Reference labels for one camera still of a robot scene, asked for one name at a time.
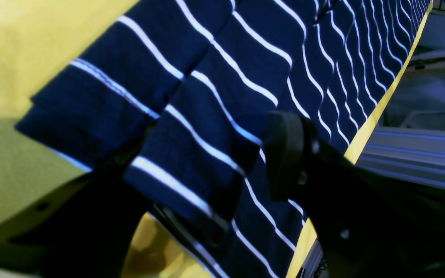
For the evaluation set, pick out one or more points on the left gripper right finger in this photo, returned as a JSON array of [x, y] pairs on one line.
[[368, 225]]

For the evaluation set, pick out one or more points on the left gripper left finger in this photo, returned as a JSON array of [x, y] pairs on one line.
[[83, 229]]

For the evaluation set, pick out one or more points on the navy white striped T-shirt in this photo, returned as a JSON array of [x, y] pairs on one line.
[[207, 72]]

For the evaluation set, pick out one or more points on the yellow table cloth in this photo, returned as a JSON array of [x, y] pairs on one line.
[[38, 39]]

